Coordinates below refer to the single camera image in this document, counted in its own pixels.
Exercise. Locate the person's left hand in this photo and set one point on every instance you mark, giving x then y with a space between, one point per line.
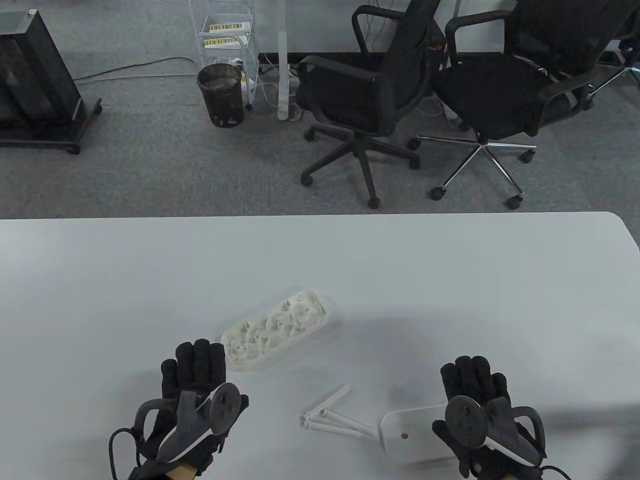
195 365

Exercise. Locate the person's right hand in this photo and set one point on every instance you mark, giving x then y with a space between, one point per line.
470 380

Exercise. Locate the white Hanoi Tower base tray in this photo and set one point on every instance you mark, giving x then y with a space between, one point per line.
280 325

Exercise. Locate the white Hanoi Tower base lid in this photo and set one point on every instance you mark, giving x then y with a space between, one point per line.
400 450

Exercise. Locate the person's left forearm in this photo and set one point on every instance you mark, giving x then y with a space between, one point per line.
182 474

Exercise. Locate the right grey white controller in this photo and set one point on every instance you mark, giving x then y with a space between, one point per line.
465 422

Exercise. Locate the grey white controller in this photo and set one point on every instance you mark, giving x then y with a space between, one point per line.
465 422
222 407

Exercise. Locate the left grey white controller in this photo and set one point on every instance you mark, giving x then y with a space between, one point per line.
222 407

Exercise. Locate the black mesh trash bin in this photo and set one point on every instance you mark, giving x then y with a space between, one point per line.
220 100

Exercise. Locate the black office chair chrome base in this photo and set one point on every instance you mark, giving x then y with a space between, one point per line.
490 95

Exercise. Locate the white box yellow label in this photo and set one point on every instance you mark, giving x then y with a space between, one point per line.
225 42
230 25

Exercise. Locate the black cabinet on wheeled stand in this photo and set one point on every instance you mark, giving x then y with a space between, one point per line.
30 65

